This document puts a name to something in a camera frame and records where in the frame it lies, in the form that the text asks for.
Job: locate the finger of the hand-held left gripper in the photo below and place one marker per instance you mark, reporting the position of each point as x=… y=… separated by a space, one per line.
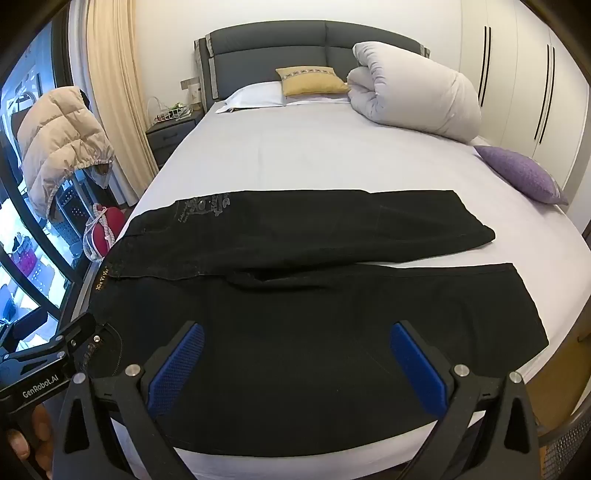
x=83 y=334

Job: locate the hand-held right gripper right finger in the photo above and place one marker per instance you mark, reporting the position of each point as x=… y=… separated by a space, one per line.
x=415 y=369

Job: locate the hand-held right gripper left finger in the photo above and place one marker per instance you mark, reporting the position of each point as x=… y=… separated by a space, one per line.
x=178 y=369

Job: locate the black pants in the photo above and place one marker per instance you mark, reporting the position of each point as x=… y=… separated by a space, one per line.
x=295 y=323

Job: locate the person's left hand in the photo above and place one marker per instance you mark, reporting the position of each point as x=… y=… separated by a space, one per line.
x=41 y=434

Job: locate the black framed window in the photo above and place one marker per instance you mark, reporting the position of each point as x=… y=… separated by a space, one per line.
x=18 y=258

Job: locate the black perforated rack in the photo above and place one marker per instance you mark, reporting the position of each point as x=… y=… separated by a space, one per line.
x=69 y=207

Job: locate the black mesh chair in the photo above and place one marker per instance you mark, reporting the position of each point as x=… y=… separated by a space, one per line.
x=570 y=447

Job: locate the beige puffer jacket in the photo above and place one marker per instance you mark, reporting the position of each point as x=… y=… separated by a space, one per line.
x=55 y=138

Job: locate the dark grey nightstand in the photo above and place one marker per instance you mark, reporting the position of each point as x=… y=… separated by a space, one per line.
x=168 y=136

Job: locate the purple cushion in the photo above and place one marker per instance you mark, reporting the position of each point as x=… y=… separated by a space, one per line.
x=521 y=173

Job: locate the beige curtain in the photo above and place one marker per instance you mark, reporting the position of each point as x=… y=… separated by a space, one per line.
x=120 y=101

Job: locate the bed with grey headboard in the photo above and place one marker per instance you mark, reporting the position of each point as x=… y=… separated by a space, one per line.
x=295 y=147

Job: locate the rolled white duvet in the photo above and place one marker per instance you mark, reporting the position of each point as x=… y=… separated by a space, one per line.
x=415 y=92

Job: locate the white pillow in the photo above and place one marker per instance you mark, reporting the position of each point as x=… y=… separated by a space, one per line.
x=256 y=97

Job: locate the yellow patterned cushion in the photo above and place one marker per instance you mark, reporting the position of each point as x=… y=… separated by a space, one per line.
x=311 y=81

